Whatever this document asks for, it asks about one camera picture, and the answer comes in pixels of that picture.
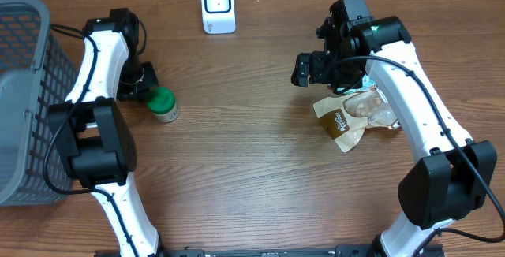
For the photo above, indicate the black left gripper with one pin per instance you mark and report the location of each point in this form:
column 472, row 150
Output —
column 143, row 83

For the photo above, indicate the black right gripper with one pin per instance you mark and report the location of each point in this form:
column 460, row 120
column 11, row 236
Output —
column 317, row 61

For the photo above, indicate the green lid jar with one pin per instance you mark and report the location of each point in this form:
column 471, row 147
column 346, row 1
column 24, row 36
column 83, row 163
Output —
column 163, row 104

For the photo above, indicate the beige plastic pouch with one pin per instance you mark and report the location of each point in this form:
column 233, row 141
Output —
column 346, row 118

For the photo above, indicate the teal wipes packet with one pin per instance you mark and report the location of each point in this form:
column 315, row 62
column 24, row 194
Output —
column 365, row 84

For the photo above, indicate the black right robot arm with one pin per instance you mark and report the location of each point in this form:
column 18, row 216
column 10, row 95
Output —
column 372, row 67

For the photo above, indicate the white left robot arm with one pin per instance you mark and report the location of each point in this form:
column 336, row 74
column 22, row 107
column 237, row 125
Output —
column 90, row 134

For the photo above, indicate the white barcode scanner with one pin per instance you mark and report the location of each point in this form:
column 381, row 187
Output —
column 218, row 16

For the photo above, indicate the grey plastic basket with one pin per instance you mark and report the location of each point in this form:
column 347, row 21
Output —
column 35, row 74

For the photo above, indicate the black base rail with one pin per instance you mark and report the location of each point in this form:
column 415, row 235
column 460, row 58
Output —
column 256, row 253

